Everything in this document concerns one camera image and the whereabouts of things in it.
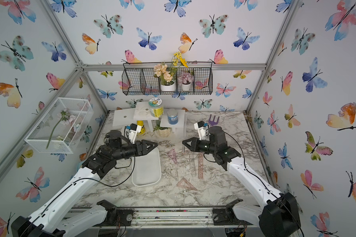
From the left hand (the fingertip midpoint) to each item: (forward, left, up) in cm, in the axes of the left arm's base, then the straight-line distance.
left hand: (156, 144), depth 69 cm
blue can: (+23, -7, -6) cm, 25 cm away
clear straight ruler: (+4, -19, -28) cm, 34 cm away
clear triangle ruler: (-2, -11, -27) cm, 30 cm away
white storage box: (0, +9, -28) cm, 29 cm away
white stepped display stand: (+26, +12, -4) cm, 29 cm away
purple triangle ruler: (+9, -6, -27) cm, 29 cm away
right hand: (+3, -13, -2) cm, 14 cm away
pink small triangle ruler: (-9, -13, -27) cm, 32 cm away
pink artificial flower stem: (+15, +46, +6) cm, 49 cm away
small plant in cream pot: (+23, +1, -19) cm, 30 cm away
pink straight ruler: (+2, -23, -28) cm, 37 cm away
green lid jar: (+22, +2, +3) cm, 22 cm away
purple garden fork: (+37, -36, -28) cm, 59 cm away
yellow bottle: (+27, +15, -15) cm, 34 cm away
